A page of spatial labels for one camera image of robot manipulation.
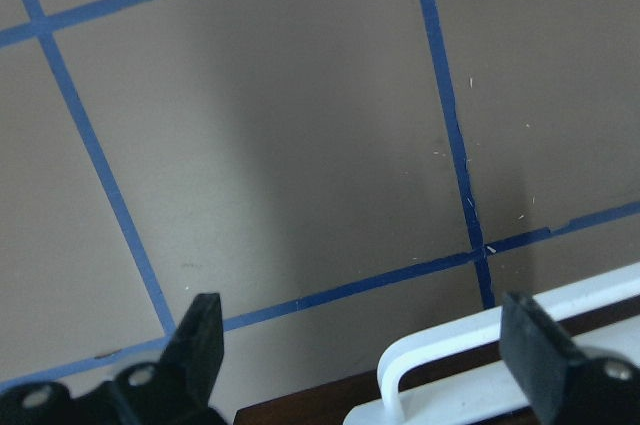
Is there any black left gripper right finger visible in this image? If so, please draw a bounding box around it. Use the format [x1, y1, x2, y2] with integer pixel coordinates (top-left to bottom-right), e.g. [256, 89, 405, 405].
[499, 292, 588, 420]

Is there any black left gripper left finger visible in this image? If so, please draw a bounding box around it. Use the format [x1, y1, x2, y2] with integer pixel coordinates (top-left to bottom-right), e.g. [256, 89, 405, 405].
[159, 293, 223, 406]

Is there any white drawer handle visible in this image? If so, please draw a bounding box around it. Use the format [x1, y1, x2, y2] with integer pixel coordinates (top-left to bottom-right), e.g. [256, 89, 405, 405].
[344, 264, 639, 424]

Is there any wooden drawer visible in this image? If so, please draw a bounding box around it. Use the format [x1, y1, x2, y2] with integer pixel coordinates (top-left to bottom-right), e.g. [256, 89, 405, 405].
[234, 297, 639, 424]

